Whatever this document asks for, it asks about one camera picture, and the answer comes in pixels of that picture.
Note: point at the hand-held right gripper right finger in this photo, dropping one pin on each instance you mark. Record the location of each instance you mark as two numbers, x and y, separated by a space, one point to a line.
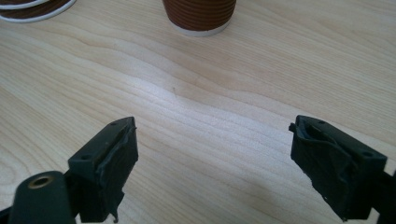
334 168

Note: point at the brown ribbed paper cup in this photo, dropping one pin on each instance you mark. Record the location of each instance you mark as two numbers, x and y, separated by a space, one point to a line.
199 14

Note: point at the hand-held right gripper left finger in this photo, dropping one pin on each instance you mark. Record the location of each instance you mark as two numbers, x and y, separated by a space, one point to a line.
104 163

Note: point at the brown white-rimmed plate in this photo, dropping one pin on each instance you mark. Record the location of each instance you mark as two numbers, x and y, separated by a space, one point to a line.
34 13

